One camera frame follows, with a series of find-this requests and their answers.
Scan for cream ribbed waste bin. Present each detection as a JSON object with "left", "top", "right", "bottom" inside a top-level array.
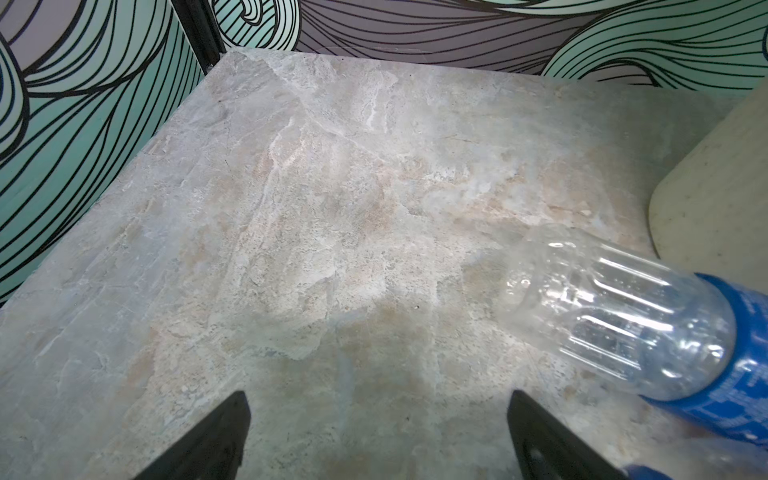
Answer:
[{"left": 648, "top": 82, "right": 767, "bottom": 293}]

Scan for clear bottle blue Pocari label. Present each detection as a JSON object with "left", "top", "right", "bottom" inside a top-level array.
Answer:
[{"left": 496, "top": 224, "right": 767, "bottom": 447}]

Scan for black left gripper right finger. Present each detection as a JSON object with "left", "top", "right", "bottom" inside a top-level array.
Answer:
[{"left": 506, "top": 390, "right": 626, "bottom": 480}]

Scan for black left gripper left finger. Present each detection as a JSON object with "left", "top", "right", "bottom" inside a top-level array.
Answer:
[{"left": 135, "top": 391, "right": 251, "bottom": 480}]

